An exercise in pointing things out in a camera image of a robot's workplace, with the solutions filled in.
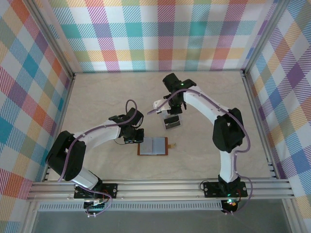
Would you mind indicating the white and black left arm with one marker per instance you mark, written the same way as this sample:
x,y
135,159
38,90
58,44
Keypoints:
x,y
97,136

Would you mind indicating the dark credit card with stripe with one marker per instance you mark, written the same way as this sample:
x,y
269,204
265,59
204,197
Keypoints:
x,y
171,121

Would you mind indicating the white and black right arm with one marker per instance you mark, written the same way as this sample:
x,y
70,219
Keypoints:
x,y
228,165

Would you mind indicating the aluminium corner post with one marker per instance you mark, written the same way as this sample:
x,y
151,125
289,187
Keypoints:
x,y
51,36
264,36

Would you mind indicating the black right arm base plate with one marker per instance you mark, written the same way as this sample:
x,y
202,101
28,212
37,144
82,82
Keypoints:
x,y
211,189

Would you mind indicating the long aluminium base rail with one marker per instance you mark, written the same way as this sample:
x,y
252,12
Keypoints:
x,y
158,189

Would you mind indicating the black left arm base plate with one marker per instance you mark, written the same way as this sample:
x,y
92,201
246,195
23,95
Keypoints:
x,y
110,190

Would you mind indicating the short aluminium frame post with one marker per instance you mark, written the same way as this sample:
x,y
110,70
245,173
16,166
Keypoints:
x,y
292,216
30,218

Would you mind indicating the brown leather card holder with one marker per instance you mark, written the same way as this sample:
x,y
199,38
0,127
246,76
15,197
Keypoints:
x,y
159,145

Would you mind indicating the aluminium side rail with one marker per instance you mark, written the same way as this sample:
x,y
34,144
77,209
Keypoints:
x,y
62,116
257,121

